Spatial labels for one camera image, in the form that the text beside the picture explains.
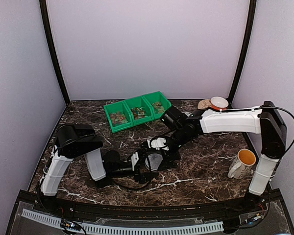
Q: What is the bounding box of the green bin with popsicle candies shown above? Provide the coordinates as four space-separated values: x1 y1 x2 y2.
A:
143 91 172 119

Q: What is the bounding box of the clear round plastic lid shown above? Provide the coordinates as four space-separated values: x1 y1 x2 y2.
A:
145 153 163 172

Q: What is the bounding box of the green bin with lollipops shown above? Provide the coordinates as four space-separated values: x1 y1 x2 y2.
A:
125 96 153 126

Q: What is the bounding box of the green bin with star candies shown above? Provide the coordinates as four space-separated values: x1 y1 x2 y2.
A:
104 101 134 133

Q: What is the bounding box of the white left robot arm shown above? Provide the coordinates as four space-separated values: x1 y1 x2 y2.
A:
38 124 159 213

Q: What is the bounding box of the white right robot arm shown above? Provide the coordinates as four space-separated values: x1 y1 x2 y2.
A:
143 101 287 212

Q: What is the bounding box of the orange and white bowl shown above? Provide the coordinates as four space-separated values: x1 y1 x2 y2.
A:
210 96 229 110

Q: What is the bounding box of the white mug orange inside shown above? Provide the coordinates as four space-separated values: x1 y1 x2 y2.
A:
227 149 256 179

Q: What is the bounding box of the grey slotted cable duct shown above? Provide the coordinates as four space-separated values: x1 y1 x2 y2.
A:
21 209 224 235

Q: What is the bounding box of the right black frame post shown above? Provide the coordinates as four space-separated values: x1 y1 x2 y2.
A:
227 0 257 105

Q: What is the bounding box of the black frame post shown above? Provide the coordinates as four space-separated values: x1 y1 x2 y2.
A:
227 0 257 105
39 0 71 106

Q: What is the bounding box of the left black frame post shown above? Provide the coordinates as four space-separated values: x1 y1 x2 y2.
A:
39 0 71 106

